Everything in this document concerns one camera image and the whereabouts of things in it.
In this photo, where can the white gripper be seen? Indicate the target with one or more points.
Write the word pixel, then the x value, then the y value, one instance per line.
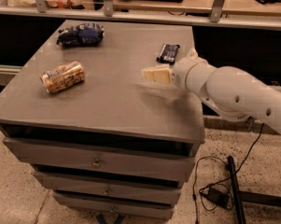
pixel 181 73

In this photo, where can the dark rxbar chocolate bar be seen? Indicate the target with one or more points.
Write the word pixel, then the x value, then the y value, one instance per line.
pixel 168 54

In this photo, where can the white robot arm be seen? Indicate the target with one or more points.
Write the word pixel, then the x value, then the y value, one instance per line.
pixel 232 93

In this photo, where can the orange soda can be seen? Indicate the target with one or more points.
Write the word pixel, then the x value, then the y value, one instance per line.
pixel 63 76

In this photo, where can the blue chip bag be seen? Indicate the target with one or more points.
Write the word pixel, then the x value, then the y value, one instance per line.
pixel 85 34

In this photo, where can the top grey drawer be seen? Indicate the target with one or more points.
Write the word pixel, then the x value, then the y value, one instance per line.
pixel 101 159

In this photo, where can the grey drawer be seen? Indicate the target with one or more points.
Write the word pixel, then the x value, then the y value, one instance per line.
pixel 109 188
pixel 113 206
pixel 101 159

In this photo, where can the grey drawer cabinet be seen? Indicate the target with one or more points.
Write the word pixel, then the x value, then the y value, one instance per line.
pixel 113 107

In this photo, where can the black floor bar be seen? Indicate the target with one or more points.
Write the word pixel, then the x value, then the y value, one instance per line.
pixel 236 192

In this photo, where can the middle grey drawer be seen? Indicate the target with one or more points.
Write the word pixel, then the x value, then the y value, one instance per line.
pixel 109 188

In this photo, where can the black power adapter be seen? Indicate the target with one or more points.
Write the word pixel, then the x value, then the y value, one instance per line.
pixel 218 197

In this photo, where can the bottom grey drawer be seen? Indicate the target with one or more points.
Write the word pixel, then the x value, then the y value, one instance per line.
pixel 113 206

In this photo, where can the metal window rail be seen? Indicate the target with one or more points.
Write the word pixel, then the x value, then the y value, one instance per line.
pixel 220 13

